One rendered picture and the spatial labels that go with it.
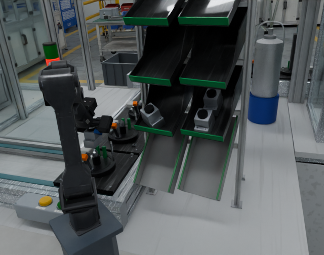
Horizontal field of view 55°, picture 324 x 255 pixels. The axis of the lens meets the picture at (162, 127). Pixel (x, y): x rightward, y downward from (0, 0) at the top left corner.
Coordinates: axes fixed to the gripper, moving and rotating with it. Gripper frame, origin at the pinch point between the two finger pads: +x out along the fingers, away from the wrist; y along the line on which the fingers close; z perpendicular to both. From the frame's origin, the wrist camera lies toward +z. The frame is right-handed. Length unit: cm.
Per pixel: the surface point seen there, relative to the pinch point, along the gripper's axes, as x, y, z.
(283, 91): 87, -73, 81
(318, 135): 52, -86, 33
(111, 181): 8.5, -9.1, -16.0
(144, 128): -11.0, -23.9, -3.3
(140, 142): 25.1, -9.7, 7.5
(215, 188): 4.3, -46.2, -14.3
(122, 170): 12.9, -10.3, -9.7
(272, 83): 46, -64, 57
